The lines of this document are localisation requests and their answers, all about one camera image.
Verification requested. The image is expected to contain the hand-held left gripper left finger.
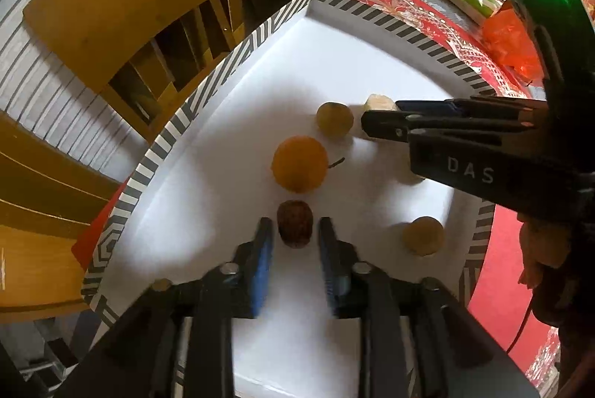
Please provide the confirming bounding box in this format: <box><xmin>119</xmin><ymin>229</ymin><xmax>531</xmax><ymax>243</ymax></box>
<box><xmin>60</xmin><ymin>216</ymin><xmax>275</xmax><ymax>398</ymax></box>

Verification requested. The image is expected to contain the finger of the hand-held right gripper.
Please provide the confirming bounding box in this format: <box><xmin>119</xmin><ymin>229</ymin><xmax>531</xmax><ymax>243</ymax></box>
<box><xmin>360</xmin><ymin>110</ymin><xmax>550</xmax><ymax>144</ymax></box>
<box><xmin>395</xmin><ymin>99</ymin><xmax>550</xmax><ymax>120</ymax></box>

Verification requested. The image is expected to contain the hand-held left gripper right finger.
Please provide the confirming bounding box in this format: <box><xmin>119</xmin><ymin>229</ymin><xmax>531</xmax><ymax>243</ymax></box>
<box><xmin>318</xmin><ymin>216</ymin><xmax>540</xmax><ymax>398</ymax></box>

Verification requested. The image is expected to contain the pale yellow fruit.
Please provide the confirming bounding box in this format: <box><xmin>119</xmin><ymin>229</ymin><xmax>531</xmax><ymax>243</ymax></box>
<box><xmin>363</xmin><ymin>94</ymin><xmax>399</xmax><ymax>113</ymax></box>

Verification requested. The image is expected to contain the dark red wrinkled fruit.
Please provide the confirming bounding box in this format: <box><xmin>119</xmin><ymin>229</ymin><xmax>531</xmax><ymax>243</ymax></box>
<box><xmin>276</xmin><ymin>200</ymin><xmax>313</xmax><ymax>248</ymax></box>

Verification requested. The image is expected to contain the white striped-edge box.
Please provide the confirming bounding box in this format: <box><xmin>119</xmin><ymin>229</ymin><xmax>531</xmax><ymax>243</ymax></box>
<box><xmin>81</xmin><ymin>0</ymin><xmax>498</xmax><ymax>398</ymax></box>

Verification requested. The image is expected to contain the person's right forearm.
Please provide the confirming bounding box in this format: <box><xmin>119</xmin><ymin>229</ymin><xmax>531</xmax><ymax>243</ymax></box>
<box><xmin>532</xmin><ymin>261</ymin><xmax>595</xmax><ymax>398</ymax></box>

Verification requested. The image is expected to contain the person's right hand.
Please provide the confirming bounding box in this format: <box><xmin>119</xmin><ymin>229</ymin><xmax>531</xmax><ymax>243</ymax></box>
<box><xmin>518</xmin><ymin>221</ymin><xmax>576</xmax><ymax>288</ymax></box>

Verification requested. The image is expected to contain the small yellow-brown fruit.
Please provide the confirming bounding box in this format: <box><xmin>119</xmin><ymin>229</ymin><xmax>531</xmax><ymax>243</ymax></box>
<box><xmin>402</xmin><ymin>216</ymin><xmax>446</xmax><ymax>257</ymax></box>
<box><xmin>316</xmin><ymin>101</ymin><xmax>354</xmax><ymax>139</ymax></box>

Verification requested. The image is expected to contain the orange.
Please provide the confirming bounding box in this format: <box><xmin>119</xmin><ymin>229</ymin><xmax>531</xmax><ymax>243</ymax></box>
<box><xmin>271</xmin><ymin>136</ymin><xmax>345</xmax><ymax>194</ymax></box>

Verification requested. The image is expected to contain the orange plastic bag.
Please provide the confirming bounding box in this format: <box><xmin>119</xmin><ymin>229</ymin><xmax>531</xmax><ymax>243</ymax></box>
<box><xmin>481</xmin><ymin>10</ymin><xmax>544</xmax><ymax>80</ymax></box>

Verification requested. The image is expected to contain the red embroidered tablecloth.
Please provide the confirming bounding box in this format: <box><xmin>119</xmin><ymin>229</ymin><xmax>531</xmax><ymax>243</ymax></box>
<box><xmin>72</xmin><ymin>0</ymin><xmax>565</xmax><ymax>380</ymax></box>

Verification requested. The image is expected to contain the yellow wooden chair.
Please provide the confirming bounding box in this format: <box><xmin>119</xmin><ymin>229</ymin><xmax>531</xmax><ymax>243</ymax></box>
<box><xmin>23</xmin><ymin>0</ymin><xmax>242</xmax><ymax>148</ymax></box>
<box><xmin>0</xmin><ymin>110</ymin><xmax>126</xmax><ymax>324</ymax></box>

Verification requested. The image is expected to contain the thin dark cable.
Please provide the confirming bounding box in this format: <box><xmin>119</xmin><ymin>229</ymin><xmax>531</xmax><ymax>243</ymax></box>
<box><xmin>506</xmin><ymin>293</ymin><xmax>536</xmax><ymax>353</ymax></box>

